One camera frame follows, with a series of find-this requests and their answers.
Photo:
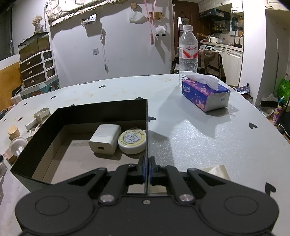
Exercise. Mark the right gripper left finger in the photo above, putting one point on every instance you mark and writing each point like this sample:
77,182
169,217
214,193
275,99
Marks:
121,179

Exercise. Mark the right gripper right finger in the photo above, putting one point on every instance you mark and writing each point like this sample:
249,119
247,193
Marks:
169,177

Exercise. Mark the round white tape measure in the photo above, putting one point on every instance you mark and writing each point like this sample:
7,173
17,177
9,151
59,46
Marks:
132,141

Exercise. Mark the white charger cube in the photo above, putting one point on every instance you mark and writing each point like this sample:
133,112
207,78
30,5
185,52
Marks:
105,138

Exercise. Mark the black cardboard box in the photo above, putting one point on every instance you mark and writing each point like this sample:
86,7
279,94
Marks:
60,149

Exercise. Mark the oval wooden box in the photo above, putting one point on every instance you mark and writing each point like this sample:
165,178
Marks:
13,132

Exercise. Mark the cream folded cloth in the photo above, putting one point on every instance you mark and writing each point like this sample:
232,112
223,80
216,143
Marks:
218,170

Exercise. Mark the purple tissue pack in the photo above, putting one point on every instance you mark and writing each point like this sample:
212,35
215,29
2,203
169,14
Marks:
205,91

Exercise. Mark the brown jacket on chair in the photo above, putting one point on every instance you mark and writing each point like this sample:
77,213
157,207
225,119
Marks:
210,63

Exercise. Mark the clear water bottle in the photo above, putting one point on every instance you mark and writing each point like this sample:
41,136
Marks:
188,53

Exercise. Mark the white drawer cabinet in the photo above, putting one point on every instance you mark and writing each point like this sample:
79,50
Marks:
38,68

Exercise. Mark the white plush sheep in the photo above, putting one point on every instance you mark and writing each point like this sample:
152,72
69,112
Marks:
160,31

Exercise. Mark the glass fish tank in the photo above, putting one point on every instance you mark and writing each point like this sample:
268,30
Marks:
37,43

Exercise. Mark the dried flower vase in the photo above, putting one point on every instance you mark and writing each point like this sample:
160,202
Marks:
36,22

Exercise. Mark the beige handled holder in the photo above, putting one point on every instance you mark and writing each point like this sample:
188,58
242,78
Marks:
38,118

